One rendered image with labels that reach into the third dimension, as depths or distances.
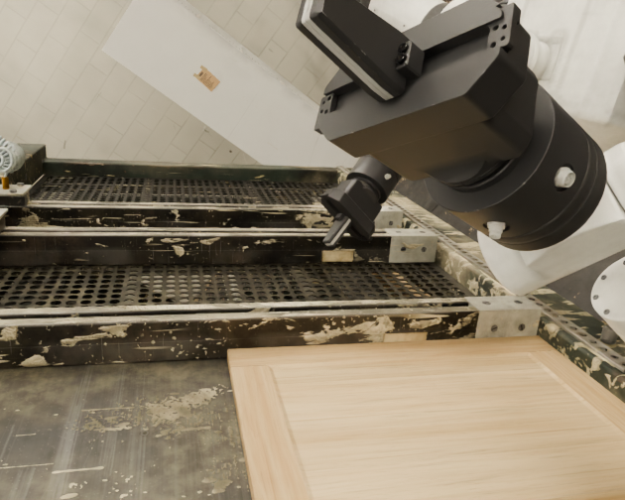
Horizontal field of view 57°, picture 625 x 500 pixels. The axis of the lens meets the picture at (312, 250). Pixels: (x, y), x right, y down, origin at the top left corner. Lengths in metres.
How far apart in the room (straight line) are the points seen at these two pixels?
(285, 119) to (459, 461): 3.89
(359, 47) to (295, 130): 4.23
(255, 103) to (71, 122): 2.25
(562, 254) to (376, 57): 0.20
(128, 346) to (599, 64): 0.73
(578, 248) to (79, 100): 5.75
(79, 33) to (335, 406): 5.34
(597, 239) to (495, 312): 0.66
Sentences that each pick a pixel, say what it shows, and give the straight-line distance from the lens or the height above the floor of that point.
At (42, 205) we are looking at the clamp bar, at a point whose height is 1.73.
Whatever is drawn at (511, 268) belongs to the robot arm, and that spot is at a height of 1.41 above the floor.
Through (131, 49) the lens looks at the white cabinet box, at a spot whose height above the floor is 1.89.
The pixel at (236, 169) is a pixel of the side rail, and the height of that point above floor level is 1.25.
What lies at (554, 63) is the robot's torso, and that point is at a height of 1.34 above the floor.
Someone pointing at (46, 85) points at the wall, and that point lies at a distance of 6.07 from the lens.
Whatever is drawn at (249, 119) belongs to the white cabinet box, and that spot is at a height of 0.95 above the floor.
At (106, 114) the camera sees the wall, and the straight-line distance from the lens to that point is 6.00.
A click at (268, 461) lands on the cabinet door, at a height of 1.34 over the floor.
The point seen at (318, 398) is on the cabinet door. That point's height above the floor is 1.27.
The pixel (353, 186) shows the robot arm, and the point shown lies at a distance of 1.05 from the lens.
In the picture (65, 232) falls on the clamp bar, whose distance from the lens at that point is 1.35.
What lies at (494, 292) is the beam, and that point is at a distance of 1.26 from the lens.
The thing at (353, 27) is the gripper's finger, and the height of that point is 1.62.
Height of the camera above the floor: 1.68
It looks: 22 degrees down
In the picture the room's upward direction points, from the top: 56 degrees counter-clockwise
